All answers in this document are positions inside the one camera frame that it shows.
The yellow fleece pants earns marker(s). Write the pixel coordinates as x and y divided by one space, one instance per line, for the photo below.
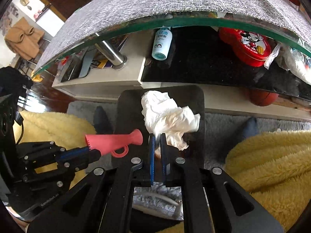
272 170

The metal table leg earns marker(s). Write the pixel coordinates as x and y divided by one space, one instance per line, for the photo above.
113 53

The grey rug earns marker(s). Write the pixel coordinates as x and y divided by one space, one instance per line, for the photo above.
218 128

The black equipment stand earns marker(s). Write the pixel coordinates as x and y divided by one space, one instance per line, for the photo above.
8 136

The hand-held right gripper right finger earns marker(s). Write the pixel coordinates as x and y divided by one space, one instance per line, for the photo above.
164 155

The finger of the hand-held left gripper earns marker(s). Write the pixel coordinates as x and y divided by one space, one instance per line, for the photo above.
73 151
85 160

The crinkled clear plastic bag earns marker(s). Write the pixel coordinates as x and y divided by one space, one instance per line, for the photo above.
296 63

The grey woven table runner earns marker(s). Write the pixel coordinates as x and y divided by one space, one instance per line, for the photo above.
145 2

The metal frame chair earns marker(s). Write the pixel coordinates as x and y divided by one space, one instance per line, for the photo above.
42 43

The white tissue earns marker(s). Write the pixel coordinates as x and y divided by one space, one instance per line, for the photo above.
165 116

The beige wall intercom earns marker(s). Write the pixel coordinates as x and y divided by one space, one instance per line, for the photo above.
23 1

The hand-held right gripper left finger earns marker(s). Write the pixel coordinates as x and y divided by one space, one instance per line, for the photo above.
152 157

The tan coat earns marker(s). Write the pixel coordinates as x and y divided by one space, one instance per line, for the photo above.
23 38

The white bottle teal base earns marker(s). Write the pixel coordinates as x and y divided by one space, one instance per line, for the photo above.
161 42

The pink plastic horn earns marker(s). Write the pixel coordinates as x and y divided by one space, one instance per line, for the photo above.
114 141

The black dustpan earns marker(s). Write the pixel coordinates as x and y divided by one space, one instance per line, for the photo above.
128 116

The dark brown door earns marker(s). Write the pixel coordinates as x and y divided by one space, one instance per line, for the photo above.
60 0

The red cartoon heart tin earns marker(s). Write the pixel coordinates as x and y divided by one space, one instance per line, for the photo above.
245 46

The orange basketball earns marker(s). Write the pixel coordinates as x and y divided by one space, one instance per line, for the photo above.
262 98

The grey sock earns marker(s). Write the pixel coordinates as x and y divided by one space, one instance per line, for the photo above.
250 128

